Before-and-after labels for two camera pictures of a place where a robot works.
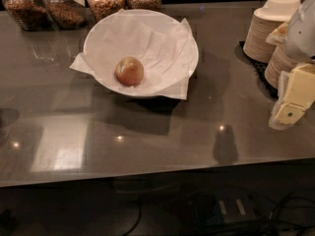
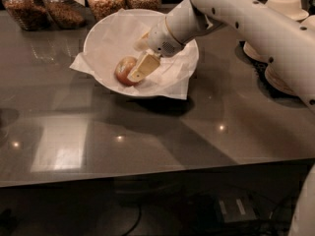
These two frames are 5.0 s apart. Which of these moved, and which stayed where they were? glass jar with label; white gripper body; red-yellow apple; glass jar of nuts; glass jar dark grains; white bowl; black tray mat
Moved: white gripper body
Stayed: glass jar with label; black tray mat; red-yellow apple; glass jar of nuts; glass jar dark grains; white bowl
